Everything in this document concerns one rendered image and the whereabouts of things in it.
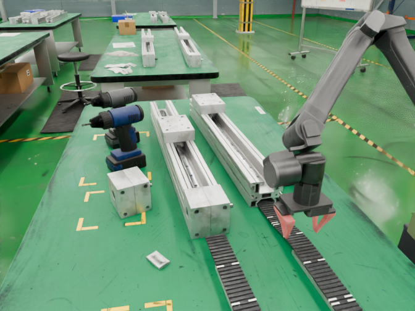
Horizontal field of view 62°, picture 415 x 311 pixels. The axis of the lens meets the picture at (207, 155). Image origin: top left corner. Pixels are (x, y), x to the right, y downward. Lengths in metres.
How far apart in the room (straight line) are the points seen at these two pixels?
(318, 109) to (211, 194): 0.33
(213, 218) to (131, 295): 0.26
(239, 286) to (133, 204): 0.39
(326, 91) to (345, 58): 0.12
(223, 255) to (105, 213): 0.38
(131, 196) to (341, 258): 0.55
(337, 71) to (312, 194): 0.30
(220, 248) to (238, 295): 0.14
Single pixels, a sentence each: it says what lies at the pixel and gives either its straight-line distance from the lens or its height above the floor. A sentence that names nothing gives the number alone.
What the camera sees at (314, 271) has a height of 0.81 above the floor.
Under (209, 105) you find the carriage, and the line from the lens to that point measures 1.45.
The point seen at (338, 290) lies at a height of 0.81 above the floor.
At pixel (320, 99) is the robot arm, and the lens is 0.82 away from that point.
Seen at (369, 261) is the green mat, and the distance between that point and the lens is 0.92.
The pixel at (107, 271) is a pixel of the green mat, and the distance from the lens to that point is 0.85.
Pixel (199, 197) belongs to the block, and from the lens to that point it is 0.88.
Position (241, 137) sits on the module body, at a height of 0.86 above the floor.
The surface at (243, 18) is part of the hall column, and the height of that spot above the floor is 0.40.
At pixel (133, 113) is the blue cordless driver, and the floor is 0.98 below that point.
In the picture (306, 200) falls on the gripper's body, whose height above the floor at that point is 0.94.
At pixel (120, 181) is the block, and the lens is 0.97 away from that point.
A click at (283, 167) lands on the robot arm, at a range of 0.70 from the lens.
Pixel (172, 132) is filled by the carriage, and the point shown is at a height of 0.90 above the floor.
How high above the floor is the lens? 1.36
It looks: 27 degrees down
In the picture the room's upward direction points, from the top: straight up
